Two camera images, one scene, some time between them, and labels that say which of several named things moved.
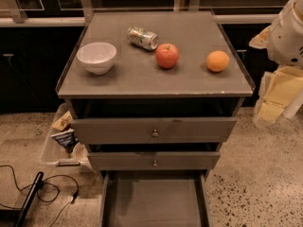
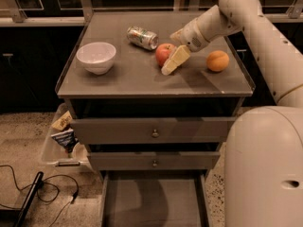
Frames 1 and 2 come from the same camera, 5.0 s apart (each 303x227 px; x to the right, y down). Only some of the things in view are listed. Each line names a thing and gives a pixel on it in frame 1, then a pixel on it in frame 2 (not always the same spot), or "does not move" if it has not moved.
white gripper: (285, 41) to (191, 37)
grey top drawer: (147, 130) does not move
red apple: (167, 55) does not move
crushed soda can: (142, 38) does not move
